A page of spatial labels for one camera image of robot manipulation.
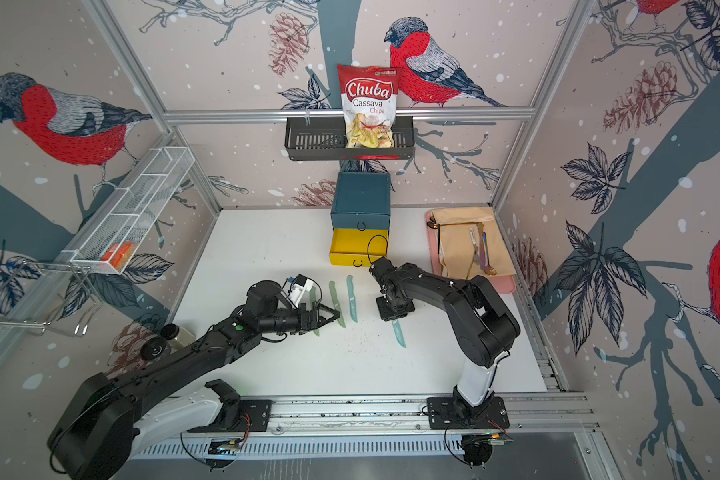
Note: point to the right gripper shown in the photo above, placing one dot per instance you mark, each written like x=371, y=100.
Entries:
x=386, y=317

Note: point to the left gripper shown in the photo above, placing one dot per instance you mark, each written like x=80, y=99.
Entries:
x=313, y=317

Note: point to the turquoise knife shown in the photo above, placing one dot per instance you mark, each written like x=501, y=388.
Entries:
x=399, y=336

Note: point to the yellow drawer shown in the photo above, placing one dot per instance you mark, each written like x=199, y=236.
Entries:
x=355, y=248

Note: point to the teal top drawer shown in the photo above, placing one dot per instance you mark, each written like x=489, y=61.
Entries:
x=360, y=221

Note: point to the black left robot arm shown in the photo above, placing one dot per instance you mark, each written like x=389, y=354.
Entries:
x=109, y=420

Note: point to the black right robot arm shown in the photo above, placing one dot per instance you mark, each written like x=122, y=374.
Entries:
x=483, y=326

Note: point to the teal drawer cabinet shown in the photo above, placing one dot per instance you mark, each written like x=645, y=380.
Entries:
x=362, y=192

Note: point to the light green knife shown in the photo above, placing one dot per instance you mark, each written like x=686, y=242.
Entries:
x=314, y=297

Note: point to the teal knife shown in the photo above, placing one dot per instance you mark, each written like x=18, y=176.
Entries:
x=352, y=298

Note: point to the gold spoon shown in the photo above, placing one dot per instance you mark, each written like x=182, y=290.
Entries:
x=458, y=250

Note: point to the pink tray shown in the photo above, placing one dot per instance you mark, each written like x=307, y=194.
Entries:
x=504, y=279

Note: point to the black capped jar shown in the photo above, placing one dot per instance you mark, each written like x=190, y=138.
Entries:
x=171, y=338

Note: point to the red packet in rack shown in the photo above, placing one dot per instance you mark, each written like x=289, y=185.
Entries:
x=118, y=254

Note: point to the Chuba cassava chips bag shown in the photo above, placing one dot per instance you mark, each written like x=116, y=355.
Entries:
x=369, y=103

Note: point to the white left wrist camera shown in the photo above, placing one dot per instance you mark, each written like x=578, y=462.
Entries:
x=296, y=287

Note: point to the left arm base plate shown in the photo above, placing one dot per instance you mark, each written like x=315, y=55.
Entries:
x=242, y=416

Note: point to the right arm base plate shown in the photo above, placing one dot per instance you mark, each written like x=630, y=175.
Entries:
x=452, y=413

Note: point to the aluminium rail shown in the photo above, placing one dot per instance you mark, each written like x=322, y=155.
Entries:
x=373, y=415

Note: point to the wire hook rack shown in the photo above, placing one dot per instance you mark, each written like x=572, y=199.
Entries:
x=39, y=298

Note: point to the aluminium frame post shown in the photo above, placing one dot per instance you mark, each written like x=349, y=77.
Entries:
x=104, y=19

